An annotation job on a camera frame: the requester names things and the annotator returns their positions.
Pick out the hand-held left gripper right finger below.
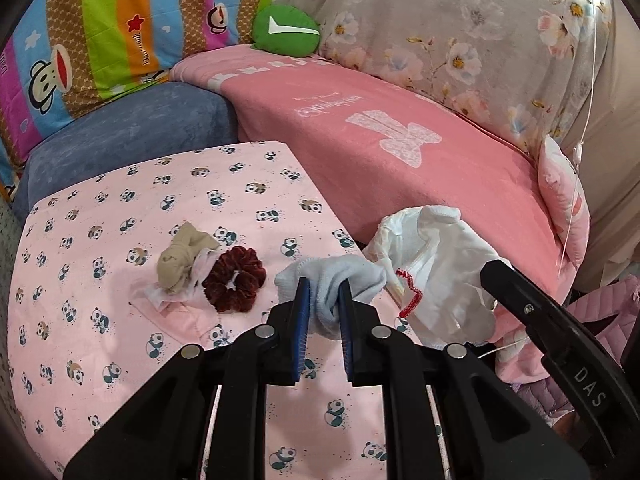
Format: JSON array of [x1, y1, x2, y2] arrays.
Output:
[[337, 280, 593, 480]]

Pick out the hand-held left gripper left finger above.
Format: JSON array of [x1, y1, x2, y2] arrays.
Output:
[[62, 276, 312, 480]]

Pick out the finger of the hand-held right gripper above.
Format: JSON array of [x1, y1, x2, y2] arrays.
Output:
[[479, 259, 577, 357]]

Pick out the light grey sock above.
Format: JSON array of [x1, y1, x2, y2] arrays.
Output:
[[274, 255, 388, 341]]

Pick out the trash bin with white liner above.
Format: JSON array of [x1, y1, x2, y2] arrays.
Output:
[[362, 210, 431, 311]]

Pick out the dark red velvet scrunchie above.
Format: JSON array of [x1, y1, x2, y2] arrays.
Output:
[[202, 247, 267, 313]]

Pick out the pink quilted jacket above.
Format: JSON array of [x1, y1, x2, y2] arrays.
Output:
[[495, 275, 640, 421]]

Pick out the pink pillow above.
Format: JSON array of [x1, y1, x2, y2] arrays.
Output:
[[537, 135, 591, 266]]

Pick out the beige sock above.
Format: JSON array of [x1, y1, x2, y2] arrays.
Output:
[[157, 221, 221, 296]]

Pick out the pink cloth piece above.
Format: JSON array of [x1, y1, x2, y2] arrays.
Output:
[[130, 252, 216, 313]]

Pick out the pink panda print cloth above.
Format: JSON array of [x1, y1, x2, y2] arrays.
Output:
[[7, 140, 401, 480]]

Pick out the pink blanket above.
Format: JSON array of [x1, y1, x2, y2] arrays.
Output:
[[170, 45, 576, 291]]

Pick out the blue sofa cushion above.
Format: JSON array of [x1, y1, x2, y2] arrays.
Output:
[[10, 81, 238, 221]]

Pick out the green round cushion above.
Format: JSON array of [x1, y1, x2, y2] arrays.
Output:
[[251, 4, 321, 57]]

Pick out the grey floral quilt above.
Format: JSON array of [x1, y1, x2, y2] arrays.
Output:
[[272, 0, 616, 153]]

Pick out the speckled grey cloth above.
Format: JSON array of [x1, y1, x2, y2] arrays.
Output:
[[0, 195, 23, 271]]

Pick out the striped monkey print blanket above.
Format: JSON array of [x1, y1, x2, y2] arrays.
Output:
[[0, 0, 286, 206]]

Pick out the thin white cable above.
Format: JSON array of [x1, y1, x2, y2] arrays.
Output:
[[480, 337, 531, 361]]

